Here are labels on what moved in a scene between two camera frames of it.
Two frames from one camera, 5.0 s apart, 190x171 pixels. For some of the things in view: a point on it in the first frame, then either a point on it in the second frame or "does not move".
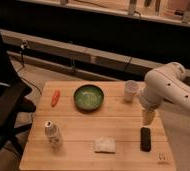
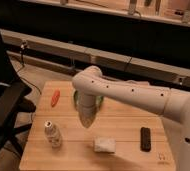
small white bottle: x=53 y=135 does not move
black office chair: x=6 y=95 does not move
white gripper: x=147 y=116 → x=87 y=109
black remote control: x=145 y=139 does not move
